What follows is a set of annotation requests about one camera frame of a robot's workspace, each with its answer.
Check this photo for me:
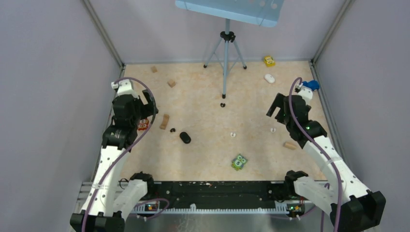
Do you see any white earbud charging case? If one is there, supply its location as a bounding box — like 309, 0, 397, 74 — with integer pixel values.
264, 74, 276, 84

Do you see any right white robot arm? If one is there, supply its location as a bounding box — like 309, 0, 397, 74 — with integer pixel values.
266, 93, 386, 232

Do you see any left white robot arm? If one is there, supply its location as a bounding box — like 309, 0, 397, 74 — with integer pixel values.
70, 89, 158, 232

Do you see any black earbud charging case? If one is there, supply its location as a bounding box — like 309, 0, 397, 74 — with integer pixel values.
179, 131, 191, 144

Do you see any orange red animal block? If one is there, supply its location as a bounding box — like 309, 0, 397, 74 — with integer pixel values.
137, 118, 149, 131

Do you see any wooden arch block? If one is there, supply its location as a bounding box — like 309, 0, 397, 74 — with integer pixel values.
160, 114, 170, 130

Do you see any wooden cylinder block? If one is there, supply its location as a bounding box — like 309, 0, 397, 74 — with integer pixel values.
283, 142, 297, 150

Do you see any wooden cube block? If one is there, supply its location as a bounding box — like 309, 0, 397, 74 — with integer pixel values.
167, 79, 176, 88

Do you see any blue toy car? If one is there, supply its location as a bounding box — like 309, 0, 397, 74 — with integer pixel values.
302, 80, 320, 91

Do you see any light blue tripod stand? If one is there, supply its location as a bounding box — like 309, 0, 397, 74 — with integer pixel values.
203, 18, 248, 99

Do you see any green owl number block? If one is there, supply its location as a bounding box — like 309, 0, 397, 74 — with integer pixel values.
231, 154, 248, 171

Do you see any light blue perforated board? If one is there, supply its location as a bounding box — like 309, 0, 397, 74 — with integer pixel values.
175, 0, 284, 28

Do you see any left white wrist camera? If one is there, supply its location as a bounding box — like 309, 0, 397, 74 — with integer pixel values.
111, 79, 139, 99

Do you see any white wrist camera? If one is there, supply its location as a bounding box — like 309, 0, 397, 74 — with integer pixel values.
295, 84, 313, 105
111, 79, 139, 99

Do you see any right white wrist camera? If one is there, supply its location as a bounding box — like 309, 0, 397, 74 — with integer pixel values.
295, 84, 313, 105

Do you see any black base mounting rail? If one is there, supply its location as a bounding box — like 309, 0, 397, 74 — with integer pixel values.
142, 181, 310, 214

